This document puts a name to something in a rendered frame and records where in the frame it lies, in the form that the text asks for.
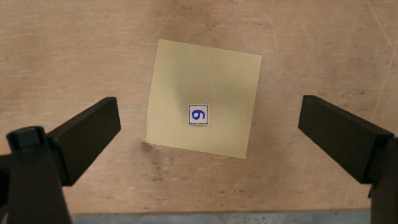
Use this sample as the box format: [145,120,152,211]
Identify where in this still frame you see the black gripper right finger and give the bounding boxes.
[298,95,398,224]

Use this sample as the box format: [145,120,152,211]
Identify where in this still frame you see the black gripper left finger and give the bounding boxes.
[0,97,121,224]

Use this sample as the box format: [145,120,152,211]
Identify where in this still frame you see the beige flat mat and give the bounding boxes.
[142,39,262,159]

